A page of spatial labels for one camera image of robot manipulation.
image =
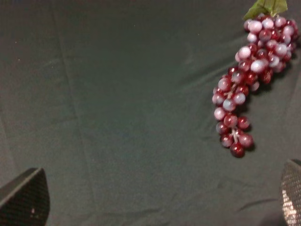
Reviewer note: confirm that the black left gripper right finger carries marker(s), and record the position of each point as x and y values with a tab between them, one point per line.
290	187

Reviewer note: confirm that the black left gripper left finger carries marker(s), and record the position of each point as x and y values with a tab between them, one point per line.
25	200

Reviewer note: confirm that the black tablecloth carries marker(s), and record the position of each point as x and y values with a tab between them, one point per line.
113	98

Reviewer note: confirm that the red artificial grape bunch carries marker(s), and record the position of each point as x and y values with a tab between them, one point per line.
272	41

